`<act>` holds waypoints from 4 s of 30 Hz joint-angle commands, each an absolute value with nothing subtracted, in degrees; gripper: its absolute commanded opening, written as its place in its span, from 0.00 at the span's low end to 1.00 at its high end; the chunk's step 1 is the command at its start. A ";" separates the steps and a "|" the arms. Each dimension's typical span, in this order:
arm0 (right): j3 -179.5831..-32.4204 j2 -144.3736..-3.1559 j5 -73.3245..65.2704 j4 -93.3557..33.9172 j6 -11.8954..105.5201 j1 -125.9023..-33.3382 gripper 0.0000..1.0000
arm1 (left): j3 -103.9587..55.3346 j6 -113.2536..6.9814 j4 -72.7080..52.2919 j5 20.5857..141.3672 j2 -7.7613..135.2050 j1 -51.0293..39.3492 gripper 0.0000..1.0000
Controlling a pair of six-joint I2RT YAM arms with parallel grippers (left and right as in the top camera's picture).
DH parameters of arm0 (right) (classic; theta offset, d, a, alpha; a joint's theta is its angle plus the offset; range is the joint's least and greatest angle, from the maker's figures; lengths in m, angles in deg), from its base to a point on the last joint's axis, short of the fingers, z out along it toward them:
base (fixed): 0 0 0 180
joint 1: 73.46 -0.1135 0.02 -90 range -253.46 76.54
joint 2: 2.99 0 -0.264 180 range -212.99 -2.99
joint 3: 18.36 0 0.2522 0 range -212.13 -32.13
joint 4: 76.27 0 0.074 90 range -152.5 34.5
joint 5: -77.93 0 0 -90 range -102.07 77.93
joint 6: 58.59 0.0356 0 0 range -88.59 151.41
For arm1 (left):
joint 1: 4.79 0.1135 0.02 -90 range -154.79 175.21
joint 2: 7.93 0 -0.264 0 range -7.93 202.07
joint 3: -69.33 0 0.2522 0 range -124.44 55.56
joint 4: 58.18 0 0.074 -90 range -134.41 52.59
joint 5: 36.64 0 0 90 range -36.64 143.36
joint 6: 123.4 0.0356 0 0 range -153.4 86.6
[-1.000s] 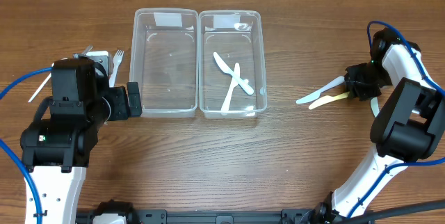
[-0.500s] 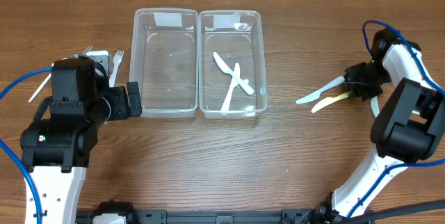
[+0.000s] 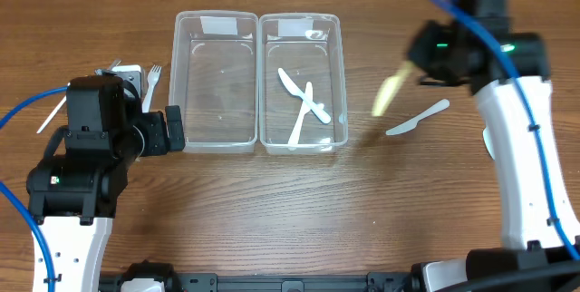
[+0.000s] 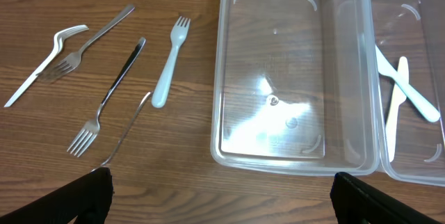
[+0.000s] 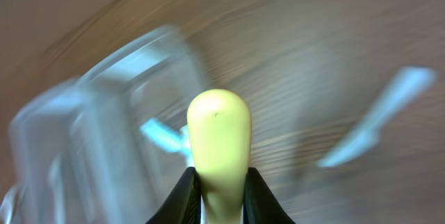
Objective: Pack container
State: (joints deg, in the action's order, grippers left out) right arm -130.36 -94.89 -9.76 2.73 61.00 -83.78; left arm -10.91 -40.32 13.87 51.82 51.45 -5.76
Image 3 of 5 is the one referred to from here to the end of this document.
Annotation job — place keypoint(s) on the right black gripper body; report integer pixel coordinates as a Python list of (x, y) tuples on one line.
[(423, 50)]

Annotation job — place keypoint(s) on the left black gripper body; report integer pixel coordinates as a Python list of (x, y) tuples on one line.
[(173, 128)]

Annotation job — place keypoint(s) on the yellow plastic knife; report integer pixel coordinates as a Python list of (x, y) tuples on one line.
[(389, 89)]

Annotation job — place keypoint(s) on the metal fork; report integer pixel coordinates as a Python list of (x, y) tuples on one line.
[(101, 71)]

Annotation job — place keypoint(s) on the light blue plastic knife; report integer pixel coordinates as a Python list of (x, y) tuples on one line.
[(412, 123)]

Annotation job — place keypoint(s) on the pale green plastic knife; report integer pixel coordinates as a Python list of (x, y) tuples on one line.
[(488, 143)]

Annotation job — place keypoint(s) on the white plastic knife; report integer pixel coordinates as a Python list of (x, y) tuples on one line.
[(294, 90), (295, 134)]

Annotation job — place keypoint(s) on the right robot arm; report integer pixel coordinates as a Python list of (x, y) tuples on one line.
[(509, 75)]

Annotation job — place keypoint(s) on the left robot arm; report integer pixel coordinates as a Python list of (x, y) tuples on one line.
[(73, 190)]

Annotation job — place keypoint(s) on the left clear plastic container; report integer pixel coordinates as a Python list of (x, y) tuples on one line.
[(213, 80)]

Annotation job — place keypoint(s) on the clear plastic container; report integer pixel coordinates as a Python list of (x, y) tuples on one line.
[(213, 80), (309, 47)]

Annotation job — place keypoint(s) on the white plastic knife in container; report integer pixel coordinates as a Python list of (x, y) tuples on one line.
[(295, 134)]

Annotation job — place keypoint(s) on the right clear plastic container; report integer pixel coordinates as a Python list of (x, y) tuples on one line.
[(309, 47)]

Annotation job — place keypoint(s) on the curved white plastic fork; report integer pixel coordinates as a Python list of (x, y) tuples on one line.
[(52, 114)]

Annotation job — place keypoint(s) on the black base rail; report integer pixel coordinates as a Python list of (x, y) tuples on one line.
[(150, 276)]

